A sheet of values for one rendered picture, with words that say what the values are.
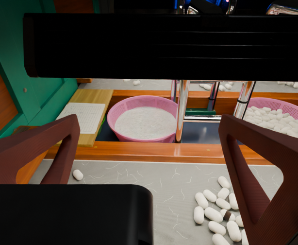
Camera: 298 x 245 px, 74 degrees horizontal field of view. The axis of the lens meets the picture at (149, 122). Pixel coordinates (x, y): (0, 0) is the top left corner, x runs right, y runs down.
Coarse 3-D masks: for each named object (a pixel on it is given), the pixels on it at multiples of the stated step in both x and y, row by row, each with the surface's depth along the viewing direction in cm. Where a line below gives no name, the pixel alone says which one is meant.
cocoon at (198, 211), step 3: (198, 207) 41; (195, 210) 41; (198, 210) 41; (201, 210) 41; (195, 213) 41; (198, 213) 40; (201, 213) 40; (195, 216) 40; (198, 216) 40; (201, 216) 40; (195, 219) 40; (198, 219) 40; (201, 219) 40; (198, 222) 40; (201, 222) 40
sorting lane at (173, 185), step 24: (48, 168) 52; (72, 168) 52; (96, 168) 52; (120, 168) 52; (144, 168) 52; (168, 168) 52; (192, 168) 52; (216, 168) 52; (264, 168) 52; (168, 192) 46; (192, 192) 46; (216, 192) 46; (168, 216) 42; (192, 216) 42; (168, 240) 38; (192, 240) 38
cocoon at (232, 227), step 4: (228, 224) 39; (232, 224) 38; (236, 224) 39; (228, 228) 38; (232, 228) 38; (236, 228) 38; (232, 232) 37; (236, 232) 37; (232, 236) 37; (236, 236) 37; (240, 236) 37; (232, 240) 37; (236, 240) 37; (240, 240) 37
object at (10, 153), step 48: (0, 144) 7; (48, 144) 9; (0, 192) 5; (48, 192) 5; (96, 192) 5; (144, 192) 5; (0, 240) 4; (48, 240) 4; (96, 240) 4; (144, 240) 4
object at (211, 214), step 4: (208, 208) 41; (212, 208) 41; (204, 212) 41; (208, 212) 40; (212, 212) 40; (216, 212) 40; (208, 216) 40; (212, 216) 40; (216, 216) 40; (220, 216) 40; (212, 220) 40; (216, 220) 40; (220, 220) 40
